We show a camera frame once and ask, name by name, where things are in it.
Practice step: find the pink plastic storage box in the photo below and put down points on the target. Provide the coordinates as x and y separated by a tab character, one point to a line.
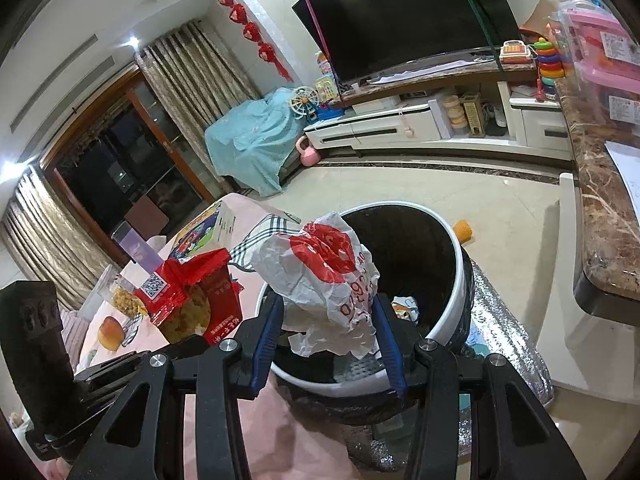
600	45

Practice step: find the ferris wheel toy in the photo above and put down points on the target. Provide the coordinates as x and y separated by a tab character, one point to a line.
303	101

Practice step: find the teal cloth cover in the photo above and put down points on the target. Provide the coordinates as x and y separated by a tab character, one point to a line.
245	135

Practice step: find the beige patterned curtain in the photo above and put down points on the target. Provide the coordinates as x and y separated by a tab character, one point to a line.
195	75
45	240

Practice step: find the clear jar of yellow snacks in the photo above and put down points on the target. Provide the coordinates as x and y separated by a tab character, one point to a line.
122	302

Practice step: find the plaid cloth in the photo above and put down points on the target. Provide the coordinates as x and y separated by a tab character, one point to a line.
262	237

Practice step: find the purple bottle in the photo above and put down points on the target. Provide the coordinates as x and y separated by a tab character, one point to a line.
142	257

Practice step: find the pink striped cushion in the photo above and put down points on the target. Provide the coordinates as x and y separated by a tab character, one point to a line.
75	332

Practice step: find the white bin with black bag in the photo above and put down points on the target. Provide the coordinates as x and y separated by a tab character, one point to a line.
452	305

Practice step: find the white paper sheet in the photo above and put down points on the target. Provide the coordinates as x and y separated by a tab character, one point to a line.
625	165

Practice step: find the white television cabinet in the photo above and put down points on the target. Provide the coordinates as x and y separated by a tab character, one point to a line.
380	127

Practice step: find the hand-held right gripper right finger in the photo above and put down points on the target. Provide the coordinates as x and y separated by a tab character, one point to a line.
390	345

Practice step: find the white red paper bag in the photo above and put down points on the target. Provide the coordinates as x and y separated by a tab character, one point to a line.
320	280

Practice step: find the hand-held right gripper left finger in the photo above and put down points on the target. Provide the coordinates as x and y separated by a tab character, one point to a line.
262	340

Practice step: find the red hanging decoration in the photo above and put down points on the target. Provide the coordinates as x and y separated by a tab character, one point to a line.
250	32

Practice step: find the colourful cardboard box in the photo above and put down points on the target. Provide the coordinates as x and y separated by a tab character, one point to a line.
200	232

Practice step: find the round brown bun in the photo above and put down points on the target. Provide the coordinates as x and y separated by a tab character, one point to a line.
111	334

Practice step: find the stack of round tins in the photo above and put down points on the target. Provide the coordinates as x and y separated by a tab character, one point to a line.
455	115

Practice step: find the pink tablecloth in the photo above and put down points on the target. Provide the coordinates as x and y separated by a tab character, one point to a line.
290	435

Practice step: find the silver foil mat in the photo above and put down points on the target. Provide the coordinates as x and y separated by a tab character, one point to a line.
510	350

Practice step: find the wooden box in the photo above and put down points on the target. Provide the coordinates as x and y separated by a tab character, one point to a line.
474	116

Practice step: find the toy cash register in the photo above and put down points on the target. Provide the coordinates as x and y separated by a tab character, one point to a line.
515	52

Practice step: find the black television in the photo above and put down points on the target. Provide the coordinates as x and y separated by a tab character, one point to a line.
400	20

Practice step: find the orange cup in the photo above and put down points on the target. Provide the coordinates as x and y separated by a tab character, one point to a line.
463	230

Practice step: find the pink kettlebell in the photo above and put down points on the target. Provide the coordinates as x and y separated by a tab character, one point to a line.
310	156

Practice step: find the colourful toy box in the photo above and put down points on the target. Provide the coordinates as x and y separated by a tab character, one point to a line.
327	89

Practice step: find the brown marble counter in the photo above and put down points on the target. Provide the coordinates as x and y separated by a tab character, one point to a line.
595	200

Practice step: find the dark glass sliding door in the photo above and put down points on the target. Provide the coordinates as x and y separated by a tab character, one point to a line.
100	160

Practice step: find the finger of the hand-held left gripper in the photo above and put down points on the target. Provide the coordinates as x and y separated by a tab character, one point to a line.
110	367

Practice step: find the red snack packet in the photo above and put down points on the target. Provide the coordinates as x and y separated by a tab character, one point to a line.
220	290

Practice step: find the pink toy box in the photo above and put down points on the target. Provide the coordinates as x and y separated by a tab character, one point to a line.
323	64

